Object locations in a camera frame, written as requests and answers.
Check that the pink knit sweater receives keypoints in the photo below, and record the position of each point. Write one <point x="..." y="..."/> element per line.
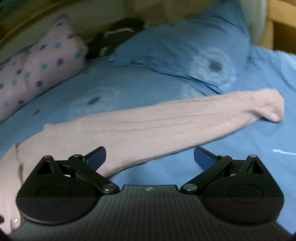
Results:
<point x="134" y="136"/>

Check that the blue dandelion bed sheet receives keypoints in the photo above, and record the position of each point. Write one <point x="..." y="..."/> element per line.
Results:
<point x="103" y="87"/>

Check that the pink heart-print folded quilt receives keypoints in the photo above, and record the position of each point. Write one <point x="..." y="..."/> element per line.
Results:
<point x="33" y="70"/>

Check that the black and white garment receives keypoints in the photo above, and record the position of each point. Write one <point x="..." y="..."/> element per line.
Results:
<point x="103" y="44"/>

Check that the blue dandelion pillow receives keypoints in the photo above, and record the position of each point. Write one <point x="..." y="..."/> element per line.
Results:
<point x="207" y="50"/>

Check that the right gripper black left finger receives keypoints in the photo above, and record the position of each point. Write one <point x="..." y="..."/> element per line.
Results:
<point x="61" y="191"/>

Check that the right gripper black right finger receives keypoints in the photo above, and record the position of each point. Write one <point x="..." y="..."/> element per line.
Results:
<point x="238" y="192"/>

